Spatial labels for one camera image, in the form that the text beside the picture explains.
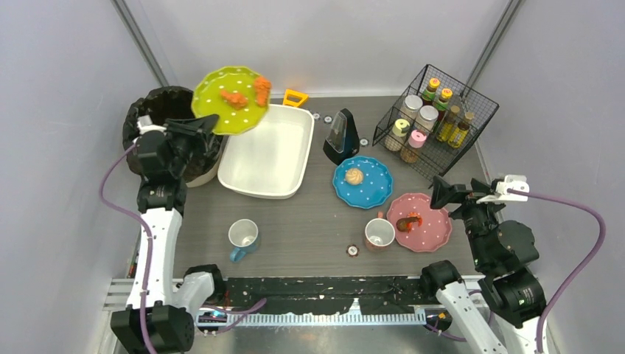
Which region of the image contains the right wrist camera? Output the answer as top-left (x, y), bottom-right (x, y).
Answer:
top-left (477, 175), bottom-right (529, 204)

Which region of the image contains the black wire basket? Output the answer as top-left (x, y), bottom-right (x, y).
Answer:
top-left (371, 64), bottom-right (499, 181)

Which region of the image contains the yellow label oil bottle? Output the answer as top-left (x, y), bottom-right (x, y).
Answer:
top-left (447, 111), bottom-right (475, 148)

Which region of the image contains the black base mat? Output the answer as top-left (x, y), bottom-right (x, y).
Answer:
top-left (226, 276), bottom-right (438, 315)

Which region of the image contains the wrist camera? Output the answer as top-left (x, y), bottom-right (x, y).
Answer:
top-left (477, 175), bottom-right (529, 204)
top-left (137, 115), bottom-right (166, 135)

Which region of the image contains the blue polka dot plate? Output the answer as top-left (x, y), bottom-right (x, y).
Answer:
top-left (332, 156), bottom-right (394, 209)

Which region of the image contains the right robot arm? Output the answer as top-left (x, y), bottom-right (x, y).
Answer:
top-left (418, 175), bottom-right (546, 353)

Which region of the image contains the blue handled white mug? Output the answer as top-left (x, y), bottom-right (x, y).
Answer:
top-left (228, 219), bottom-right (259, 263)

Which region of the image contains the green polka dot plate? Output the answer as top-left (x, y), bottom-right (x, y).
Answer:
top-left (191, 66), bottom-right (269, 136)

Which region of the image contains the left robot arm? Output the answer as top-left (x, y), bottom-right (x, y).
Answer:
top-left (104, 114), bottom-right (226, 353)

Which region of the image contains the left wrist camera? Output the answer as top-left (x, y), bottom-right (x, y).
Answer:
top-left (137, 115), bottom-right (166, 135)

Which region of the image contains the pink lid spice shaker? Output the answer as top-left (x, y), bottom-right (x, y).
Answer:
top-left (399, 130), bottom-right (427, 164)

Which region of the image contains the red sauce bottle yellow cap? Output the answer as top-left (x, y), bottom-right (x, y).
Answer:
top-left (433, 88), bottom-right (453, 120)

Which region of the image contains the beige bun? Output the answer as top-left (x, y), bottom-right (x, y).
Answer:
top-left (344, 167), bottom-right (365, 186)

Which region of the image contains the orange plastic handle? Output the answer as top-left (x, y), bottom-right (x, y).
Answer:
top-left (282, 88), bottom-right (310, 108)

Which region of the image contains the orange food piece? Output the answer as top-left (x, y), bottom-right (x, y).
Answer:
top-left (253, 76), bottom-right (272, 107)
top-left (220, 90), bottom-right (248, 110)

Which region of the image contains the brown and orange food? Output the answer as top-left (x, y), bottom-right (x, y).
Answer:
top-left (395, 212), bottom-right (423, 232)

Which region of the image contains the white rectangular basin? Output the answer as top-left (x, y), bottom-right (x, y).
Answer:
top-left (217, 104), bottom-right (315, 199)

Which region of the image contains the grain jar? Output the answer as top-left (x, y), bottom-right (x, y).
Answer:
top-left (413, 105), bottom-right (439, 136)
top-left (399, 94), bottom-right (423, 124)

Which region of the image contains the yellow lid spice shaker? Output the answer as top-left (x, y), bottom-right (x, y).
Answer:
top-left (383, 118), bottom-right (411, 152)

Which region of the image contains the pink polka dot plate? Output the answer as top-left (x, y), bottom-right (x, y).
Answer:
top-left (386, 192), bottom-right (453, 252)

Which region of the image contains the brown poker chip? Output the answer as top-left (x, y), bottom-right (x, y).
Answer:
top-left (346, 244), bottom-right (360, 257)

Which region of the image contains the black bag lined trash bin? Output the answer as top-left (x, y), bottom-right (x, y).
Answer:
top-left (122, 86), bottom-right (223, 188)

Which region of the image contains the lower orange food piece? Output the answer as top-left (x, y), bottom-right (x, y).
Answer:
top-left (253, 76), bottom-right (272, 107)

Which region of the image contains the orange handled white mug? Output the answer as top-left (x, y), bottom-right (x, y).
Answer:
top-left (364, 212), bottom-right (396, 251)

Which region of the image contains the black metronome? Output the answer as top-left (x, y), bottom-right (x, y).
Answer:
top-left (323, 108), bottom-right (360, 165)

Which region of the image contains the yellow oil bottle brown cap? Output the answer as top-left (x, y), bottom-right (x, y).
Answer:
top-left (436, 105), bottom-right (461, 142)

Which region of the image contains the upper orange food piece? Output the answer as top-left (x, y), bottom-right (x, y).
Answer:
top-left (220, 90), bottom-right (248, 110)

